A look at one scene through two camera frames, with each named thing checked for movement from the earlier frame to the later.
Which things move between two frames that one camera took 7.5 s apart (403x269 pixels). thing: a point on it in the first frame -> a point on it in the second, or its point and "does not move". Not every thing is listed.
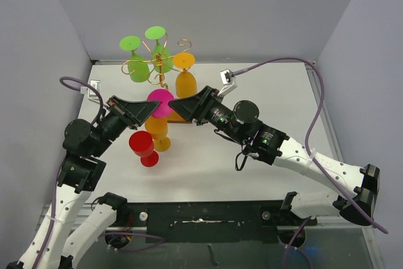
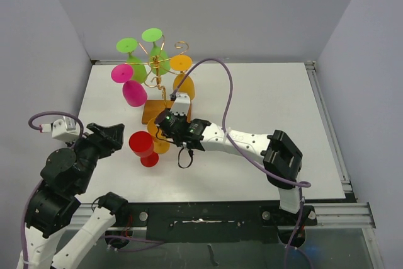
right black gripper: x=199 y=106 -> x=184 y=116
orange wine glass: x=186 y=82 does not move
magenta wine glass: x=164 y=96 -> x=134 y=92
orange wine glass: x=158 y=127 does not move
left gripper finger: x=135 y=112 -> x=114 y=136
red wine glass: x=141 y=143 does not move
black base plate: x=213 y=221 does not move
